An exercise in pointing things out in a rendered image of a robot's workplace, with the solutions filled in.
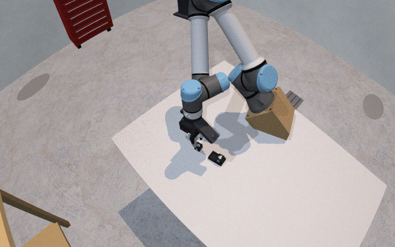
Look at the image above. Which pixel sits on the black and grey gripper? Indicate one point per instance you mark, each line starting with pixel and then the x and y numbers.
pixel 186 125

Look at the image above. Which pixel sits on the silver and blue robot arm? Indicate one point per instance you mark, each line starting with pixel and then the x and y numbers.
pixel 253 77

